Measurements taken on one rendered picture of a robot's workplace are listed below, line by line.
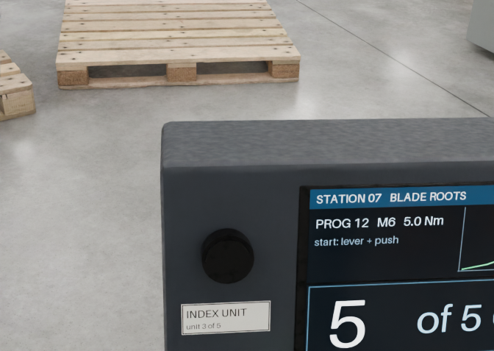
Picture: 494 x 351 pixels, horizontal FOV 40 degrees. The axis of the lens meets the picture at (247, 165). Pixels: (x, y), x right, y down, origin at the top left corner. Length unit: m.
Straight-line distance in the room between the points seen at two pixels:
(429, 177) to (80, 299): 1.85
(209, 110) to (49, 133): 0.73
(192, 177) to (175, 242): 0.04
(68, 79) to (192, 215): 3.08
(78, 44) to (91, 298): 1.75
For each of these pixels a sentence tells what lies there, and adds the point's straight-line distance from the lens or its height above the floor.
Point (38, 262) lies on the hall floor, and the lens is 2.34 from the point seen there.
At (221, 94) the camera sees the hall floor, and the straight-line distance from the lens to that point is 3.37.
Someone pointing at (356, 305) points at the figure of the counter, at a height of 1.17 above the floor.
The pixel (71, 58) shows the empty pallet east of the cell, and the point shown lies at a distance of 3.44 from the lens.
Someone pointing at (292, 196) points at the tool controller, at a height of 1.24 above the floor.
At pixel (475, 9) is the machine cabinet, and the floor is 0.24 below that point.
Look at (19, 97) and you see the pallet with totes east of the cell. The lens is 3.20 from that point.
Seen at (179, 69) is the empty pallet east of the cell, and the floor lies 0.09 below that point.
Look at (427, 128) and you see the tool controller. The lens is 0.46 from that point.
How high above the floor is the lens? 1.44
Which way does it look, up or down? 31 degrees down
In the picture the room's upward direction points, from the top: 3 degrees clockwise
